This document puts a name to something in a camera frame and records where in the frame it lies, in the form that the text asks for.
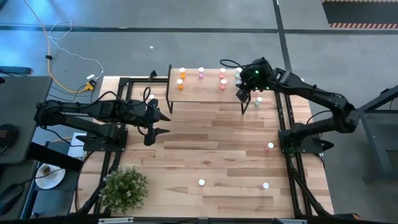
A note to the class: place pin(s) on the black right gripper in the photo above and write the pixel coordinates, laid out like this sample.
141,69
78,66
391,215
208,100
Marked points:
258,76

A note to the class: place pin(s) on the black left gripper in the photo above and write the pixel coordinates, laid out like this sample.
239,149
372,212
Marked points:
150,123

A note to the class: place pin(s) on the salmon pink medicine bottle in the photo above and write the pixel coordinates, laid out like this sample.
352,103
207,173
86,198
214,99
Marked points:
223,81
270,145
222,70

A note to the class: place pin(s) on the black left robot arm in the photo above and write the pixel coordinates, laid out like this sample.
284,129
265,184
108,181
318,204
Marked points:
77,112

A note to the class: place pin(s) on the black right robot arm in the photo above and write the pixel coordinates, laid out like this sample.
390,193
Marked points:
311,90

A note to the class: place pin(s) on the white bottle near shelf leg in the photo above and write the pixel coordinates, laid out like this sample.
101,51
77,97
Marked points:
258,99

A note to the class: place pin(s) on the green artificial plant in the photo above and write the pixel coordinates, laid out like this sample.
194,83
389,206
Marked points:
124,189

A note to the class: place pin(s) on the yellow power plug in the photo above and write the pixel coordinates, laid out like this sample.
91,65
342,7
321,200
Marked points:
90,85

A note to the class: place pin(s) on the white power adapter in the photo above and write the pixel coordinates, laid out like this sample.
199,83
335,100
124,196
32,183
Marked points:
91,76

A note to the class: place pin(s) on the white paper sheet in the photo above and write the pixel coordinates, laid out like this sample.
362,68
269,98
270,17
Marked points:
76,144

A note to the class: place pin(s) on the black desk support bar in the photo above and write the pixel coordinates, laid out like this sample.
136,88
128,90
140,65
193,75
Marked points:
53,157

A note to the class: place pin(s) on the black hazard-striped floor mat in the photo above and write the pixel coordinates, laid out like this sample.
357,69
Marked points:
360,14

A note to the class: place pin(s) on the white plate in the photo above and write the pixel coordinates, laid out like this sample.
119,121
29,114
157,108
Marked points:
54,182

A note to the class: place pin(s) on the small coffee cup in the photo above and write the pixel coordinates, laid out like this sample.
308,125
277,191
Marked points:
46,170

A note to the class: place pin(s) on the grey desk top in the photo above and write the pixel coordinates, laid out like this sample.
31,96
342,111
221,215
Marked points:
25,102

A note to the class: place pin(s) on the black flat device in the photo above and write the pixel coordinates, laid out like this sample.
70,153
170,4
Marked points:
15,70

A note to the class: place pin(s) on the black computer mouse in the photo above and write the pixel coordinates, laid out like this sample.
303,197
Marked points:
9,196

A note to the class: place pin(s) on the wooden shelf black frame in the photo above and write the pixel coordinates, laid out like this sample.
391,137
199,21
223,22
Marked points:
205,93

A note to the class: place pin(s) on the black aluminium rig frame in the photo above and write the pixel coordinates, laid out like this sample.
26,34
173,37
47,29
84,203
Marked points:
123,81

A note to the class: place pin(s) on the silver metal bracket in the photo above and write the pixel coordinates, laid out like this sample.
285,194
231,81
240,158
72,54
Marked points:
115,220
289,221

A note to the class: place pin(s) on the black metal table frame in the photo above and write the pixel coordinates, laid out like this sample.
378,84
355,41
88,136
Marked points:
365,140

